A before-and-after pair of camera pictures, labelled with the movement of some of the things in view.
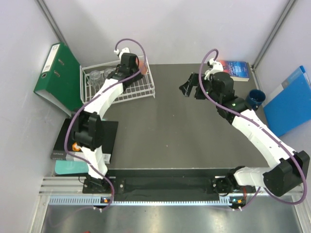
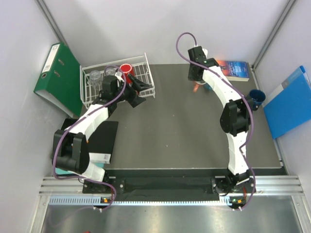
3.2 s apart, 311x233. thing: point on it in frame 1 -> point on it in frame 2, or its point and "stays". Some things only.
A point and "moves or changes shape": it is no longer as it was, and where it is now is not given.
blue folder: [290, 107] stays
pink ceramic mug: [143, 66] moves or changes shape
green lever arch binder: [60, 81] stays
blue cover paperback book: [238, 70] stays
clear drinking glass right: [107, 71] stays
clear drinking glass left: [95, 78] stays
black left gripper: [138, 76] -> [137, 86]
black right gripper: [193, 80] -> [190, 77]
